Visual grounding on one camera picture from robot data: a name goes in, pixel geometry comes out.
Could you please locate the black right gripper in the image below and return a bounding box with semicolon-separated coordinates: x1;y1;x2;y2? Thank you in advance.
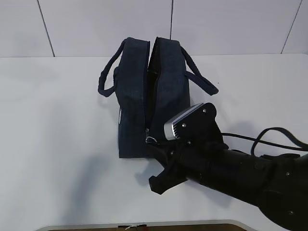
145;134;229;195

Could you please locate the navy blue lunch bag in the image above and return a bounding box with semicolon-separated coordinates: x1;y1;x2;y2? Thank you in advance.
98;37;218;158

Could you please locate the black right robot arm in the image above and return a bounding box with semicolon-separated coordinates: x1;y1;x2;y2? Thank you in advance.
149;140;308;231

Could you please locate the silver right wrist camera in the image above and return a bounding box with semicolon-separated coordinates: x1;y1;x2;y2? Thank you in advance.
164;103;217;141

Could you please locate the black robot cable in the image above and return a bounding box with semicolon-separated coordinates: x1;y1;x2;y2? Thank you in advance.
221;127;308;156

